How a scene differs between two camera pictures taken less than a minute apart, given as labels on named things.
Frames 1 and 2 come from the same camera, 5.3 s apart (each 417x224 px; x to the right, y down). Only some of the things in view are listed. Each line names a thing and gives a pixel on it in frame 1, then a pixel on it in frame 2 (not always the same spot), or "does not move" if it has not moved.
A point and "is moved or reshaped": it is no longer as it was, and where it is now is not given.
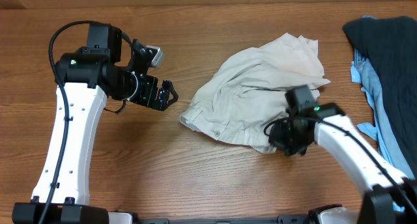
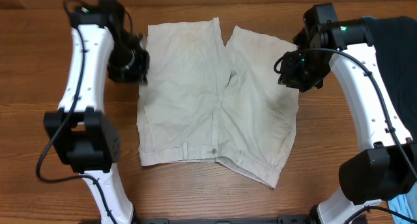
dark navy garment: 390,43 does not move
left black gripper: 146,98 -> 137,75
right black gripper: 277,140 -> 293,79
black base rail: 281,219 does not move
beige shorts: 247,90 is moved or reshaped
